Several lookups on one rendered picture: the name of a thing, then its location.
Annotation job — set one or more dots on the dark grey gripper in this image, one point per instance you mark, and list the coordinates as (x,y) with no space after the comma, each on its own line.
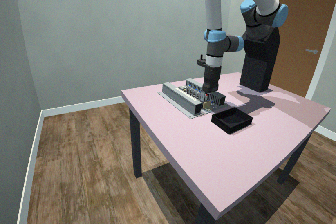
(212,73)

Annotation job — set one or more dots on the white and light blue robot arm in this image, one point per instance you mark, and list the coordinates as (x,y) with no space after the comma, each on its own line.
(259,15)

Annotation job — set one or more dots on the grey relay panel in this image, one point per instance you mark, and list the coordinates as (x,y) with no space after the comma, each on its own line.
(188,104)

